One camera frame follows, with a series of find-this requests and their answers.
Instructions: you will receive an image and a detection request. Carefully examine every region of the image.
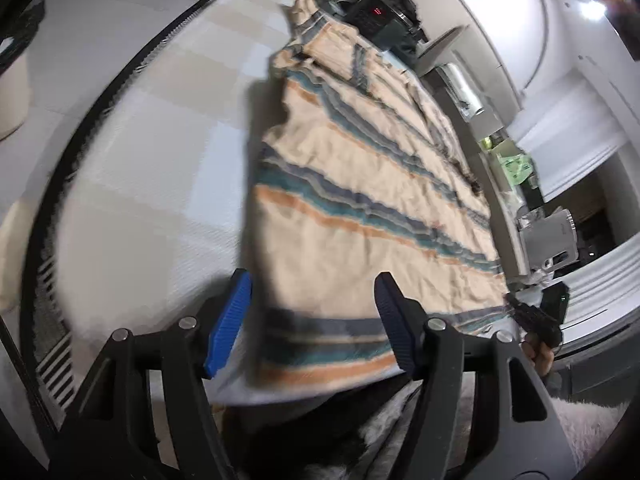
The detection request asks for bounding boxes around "beige striped shirt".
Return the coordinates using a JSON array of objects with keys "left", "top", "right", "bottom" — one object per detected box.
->
[{"left": 252, "top": 0, "right": 506, "bottom": 396}]

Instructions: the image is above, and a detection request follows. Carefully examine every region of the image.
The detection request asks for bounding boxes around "right hand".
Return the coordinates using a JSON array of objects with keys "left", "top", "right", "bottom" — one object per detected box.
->
[{"left": 521, "top": 333, "right": 554, "bottom": 377}]

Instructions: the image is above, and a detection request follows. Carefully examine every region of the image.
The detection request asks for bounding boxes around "checkered tablecloth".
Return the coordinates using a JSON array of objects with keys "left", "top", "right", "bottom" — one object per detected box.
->
[{"left": 49, "top": 0, "right": 516, "bottom": 406}]

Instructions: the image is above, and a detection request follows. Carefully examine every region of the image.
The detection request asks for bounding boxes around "black rice cooker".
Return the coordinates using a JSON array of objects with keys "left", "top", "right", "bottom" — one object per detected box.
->
[{"left": 344, "top": 0, "right": 428, "bottom": 55}]

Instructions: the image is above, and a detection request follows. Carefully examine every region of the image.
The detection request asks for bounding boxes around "white cylindrical bin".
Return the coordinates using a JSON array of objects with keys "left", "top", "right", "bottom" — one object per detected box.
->
[{"left": 0, "top": 50, "right": 32, "bottom": 140}]

